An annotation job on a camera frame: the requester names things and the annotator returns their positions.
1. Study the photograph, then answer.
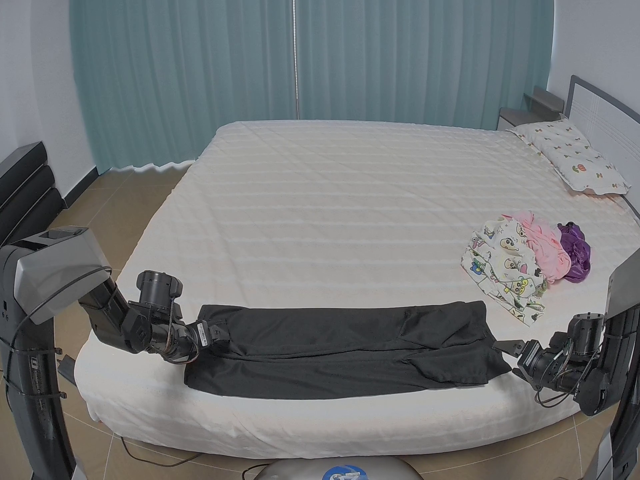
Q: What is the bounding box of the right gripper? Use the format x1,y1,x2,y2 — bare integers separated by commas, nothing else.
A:
492,340,559,387

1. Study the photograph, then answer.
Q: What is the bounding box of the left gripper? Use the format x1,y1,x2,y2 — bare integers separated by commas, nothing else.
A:
160,319,212,365

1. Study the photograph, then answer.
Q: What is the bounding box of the black T-shirt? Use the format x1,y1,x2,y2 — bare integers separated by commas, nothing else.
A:
184,300,513,400

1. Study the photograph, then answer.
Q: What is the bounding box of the bed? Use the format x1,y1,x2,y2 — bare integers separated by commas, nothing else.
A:
75,74,640,461

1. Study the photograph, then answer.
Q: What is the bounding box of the white printed pyjama top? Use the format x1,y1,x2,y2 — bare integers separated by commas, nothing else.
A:
461,217,548,328

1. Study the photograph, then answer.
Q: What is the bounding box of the pink garment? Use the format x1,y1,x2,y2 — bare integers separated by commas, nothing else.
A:
515,210,572,284

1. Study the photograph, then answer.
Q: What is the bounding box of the purple garment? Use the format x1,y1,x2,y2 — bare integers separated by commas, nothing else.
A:
556,222,593,284

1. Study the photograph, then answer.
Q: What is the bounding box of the white printed pillow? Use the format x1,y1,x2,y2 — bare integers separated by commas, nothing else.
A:
505,118,632,196

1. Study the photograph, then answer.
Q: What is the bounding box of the black chest of drawers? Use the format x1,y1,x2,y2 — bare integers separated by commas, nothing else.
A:
0,140,68,246

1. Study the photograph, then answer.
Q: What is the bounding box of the grey bedside table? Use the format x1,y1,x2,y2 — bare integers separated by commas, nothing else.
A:
497,85,566,131

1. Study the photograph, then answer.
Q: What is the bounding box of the blue-green curtain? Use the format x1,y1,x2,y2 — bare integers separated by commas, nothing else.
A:
295,0,555,131
70,0,301,175

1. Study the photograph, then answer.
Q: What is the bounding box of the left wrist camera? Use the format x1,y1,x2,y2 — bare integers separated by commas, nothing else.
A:
191,319,211,350

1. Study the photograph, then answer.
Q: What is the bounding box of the black cable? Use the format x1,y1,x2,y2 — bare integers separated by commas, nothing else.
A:
7,265,115,329

